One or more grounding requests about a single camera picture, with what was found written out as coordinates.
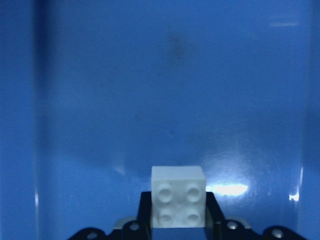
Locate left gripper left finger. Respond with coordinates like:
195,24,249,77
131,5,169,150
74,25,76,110
69,191,152,240

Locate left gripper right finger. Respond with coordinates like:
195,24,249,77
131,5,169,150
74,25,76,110
204,192,305,240

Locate white block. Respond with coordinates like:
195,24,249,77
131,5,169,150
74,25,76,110
151,166,207,229

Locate blue plastic tray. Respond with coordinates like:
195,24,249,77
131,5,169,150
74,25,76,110
0,0,320,240

